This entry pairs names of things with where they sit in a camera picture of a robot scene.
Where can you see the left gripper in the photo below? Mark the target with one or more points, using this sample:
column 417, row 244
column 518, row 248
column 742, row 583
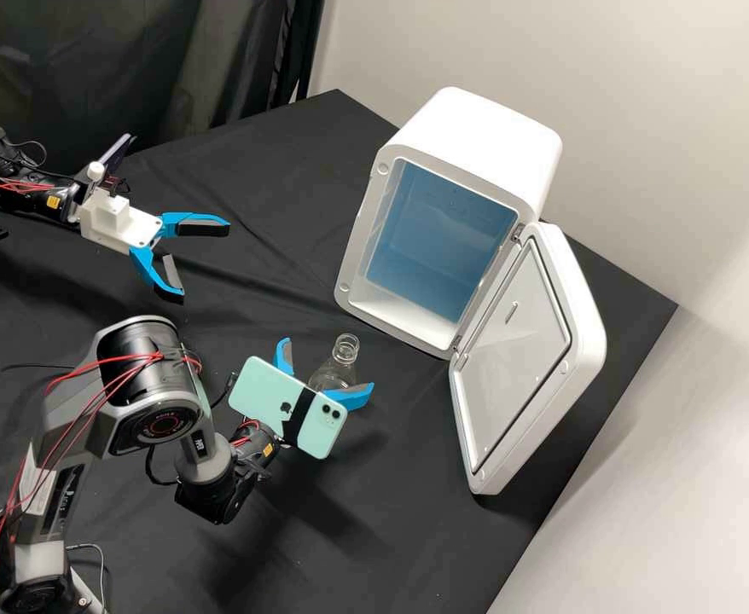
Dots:
column 122, row 229

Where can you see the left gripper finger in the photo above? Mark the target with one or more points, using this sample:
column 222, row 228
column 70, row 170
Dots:
column 355, row 396

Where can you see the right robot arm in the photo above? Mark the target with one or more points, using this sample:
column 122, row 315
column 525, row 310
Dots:
column 150, row 377

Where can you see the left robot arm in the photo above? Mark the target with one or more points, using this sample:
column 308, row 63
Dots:
column 24, row 195

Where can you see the clear flask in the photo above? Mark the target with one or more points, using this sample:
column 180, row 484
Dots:
column 338, row 368

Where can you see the incubator door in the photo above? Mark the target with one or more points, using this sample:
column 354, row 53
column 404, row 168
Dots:
column 560, row 358

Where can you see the white incubator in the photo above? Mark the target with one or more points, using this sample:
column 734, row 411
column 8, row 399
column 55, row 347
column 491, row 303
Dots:
column 477, row 141

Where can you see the right wrist camera phone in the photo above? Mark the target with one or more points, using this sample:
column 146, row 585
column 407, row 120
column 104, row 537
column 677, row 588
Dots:
column 278, row 400

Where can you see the wrist camera phone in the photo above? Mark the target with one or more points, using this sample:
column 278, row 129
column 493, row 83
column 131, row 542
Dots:
column 278, row 400
column 116, row 152

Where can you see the left wrist camera phone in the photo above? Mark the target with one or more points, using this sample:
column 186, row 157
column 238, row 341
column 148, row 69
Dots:
column 116, row 152

